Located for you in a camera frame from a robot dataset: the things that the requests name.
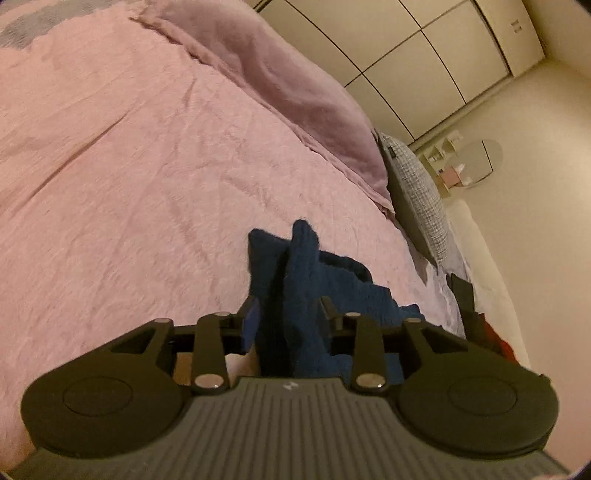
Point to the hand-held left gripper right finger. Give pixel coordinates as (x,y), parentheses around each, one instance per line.
(333,323)

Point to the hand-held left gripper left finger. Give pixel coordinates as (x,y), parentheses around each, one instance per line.
(251,323)

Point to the dark blue towel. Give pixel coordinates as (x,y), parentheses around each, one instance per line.
(304,286)

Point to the black garment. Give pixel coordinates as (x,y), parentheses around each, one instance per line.
(463,290)

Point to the grey checked pillow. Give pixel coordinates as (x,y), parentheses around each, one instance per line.
(425,194)

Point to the red garment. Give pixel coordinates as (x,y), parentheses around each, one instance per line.
(505,348)

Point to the pink lavender textured bedspread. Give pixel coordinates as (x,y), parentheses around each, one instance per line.
(138,184)

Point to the pink box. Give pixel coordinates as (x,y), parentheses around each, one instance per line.
(450,177)

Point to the white organizer shelf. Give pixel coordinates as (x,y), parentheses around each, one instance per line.
(448,146)

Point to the oval mirror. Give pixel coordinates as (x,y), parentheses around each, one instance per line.
(480,161)

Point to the lilac fleece blanket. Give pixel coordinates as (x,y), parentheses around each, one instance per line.
(286,92)

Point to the cream panelled wardrobe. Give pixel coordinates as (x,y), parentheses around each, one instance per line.
(415,55)

